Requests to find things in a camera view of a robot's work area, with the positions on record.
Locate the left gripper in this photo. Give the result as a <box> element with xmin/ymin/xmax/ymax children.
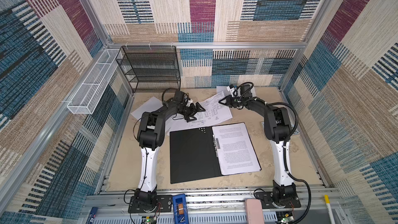
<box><xmin>179</xmin><ymin>103</ymin><xmax>205</xmax><ymax>122</ymax></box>

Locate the text sheet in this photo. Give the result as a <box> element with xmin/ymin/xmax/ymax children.
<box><xmin>216</xmin><ymin>86</ymin><xmax>257</xmax><ymax>97</ymax></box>
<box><xmin>211</xmin><ymin>122</ymin><xmax>261</xmax><ymax>176</ymax></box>

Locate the diagram drawing sheet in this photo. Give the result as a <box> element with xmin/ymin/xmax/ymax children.
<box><xmin>166</xmin><ymin>91</ymin><xmax>232</xmax><ymax>135</ymax></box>

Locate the red folder black inside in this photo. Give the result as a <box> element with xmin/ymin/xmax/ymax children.
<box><xmin>169</xmin><ymin>122</ymin><xmax>262</xmax><ymax>185</ymax></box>

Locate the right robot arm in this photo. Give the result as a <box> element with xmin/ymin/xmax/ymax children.
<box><xmin>219</xmin><ymin>82</ymin><xmax>312</xmax><ymax>224</ymax></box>

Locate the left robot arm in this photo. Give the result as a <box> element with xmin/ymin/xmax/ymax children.
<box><xmin>131</xmin><ymin>88</ymin><xmax>205</xmax><ymax>210</ymax></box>

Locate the colourful comic book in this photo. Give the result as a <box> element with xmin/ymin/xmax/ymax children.
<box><xmin>261</xmin><ymin>121</ymin><xmax>300</xmax><ymax>136</ymax></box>

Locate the pink phone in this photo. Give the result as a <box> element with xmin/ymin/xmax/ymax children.
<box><xmin>245</xmin><ymin>199</ymin><xmax>264</xmax><ymax>224</ymax></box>

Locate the white yellow marker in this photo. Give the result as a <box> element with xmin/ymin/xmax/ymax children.
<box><xmin>324</xmin><ymin>195</ymin><xmax>336</xmax><ymax>224</ymax></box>

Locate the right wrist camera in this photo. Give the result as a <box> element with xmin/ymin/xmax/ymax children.
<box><xmin>227</xmin><ymin>82</ymin><xmax>254</xmax><ymax>97</ymax></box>

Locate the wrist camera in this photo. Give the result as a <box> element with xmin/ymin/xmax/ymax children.
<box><xmin>173</xmin><ymin>90</ymin><xmax>191</xmax><ymax>106</ymax></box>
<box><xmin>227</xmin><ymin>82</ymin><xmax>254</xmax><ymax>97</ymax></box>

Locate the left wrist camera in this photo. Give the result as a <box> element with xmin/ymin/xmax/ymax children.
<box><xmin>173</xmin><ymin>90</ymin><xmax>191</xmax><ymax>106</ymax></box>

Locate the black wire mesh shelf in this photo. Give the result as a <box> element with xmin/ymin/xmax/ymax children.
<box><xmin>116</xmin><ymin>46</ymin><xmax>181</xmax><ymax>92</ymax></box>

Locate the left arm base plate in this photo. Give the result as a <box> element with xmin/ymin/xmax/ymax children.
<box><xmin>128</xmin><ymin>195</ymin><xmax>173</xmax><ymax>214</ymax></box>

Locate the blue box on rail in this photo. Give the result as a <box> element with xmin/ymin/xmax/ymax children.
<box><xmin>172</xmin><ymin>194</ymin><xmax>189</xmax><ymax>224</ymax></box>

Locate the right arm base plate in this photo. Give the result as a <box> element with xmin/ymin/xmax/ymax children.
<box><xmin>254</xmin><ymin>189</ymin><xmax>302</xmax><ymax>209</ymax></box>

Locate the white wire mesh tray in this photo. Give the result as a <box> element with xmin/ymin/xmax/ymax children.
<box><xmin>67</xmin><ymin>49</ymin><xmax>119</xmax><ymax>115</ymax></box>

